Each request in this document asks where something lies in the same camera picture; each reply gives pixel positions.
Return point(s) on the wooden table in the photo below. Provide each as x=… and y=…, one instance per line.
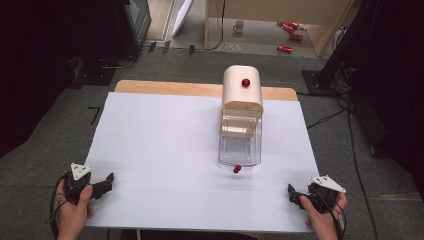
x=166, y=87

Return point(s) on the white board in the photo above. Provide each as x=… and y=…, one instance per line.
x=181, y=16

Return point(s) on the black cabinet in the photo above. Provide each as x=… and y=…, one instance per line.
x=133, y=23

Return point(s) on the black tape strip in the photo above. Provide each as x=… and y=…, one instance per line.
x=166, y=47
x=192, y=49
x=152, y=47

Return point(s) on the person's right hand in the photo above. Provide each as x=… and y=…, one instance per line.
x=325, y=225

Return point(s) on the clear plastic drawer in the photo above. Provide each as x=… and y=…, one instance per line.
x=239, y=151

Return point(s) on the red can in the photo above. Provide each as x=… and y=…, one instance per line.
x=287, y=28
x=284, y=49
x=294, y=25
x=295, y=37

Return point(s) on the cream drawer cabinet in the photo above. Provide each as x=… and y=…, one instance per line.
x=240, y=95

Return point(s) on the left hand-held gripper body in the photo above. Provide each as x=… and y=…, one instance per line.
x=77, y=181

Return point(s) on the grey mug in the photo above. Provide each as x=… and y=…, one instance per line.
x=238, y=26

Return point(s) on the black stand base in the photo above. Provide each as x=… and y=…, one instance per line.
x=318, y=83

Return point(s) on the white table mat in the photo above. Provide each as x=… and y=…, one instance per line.
x=160, y=160

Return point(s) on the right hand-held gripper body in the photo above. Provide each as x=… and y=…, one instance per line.
x=323, y=196

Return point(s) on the person's left hand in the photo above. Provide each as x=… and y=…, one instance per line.
x=71, y=218

